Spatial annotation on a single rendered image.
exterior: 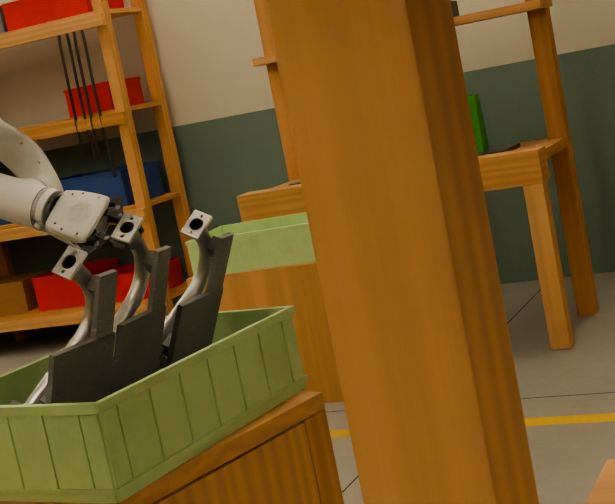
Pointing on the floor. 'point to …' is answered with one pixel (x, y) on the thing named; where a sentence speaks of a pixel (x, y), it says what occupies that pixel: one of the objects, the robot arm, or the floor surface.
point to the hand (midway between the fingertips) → (127, 233)
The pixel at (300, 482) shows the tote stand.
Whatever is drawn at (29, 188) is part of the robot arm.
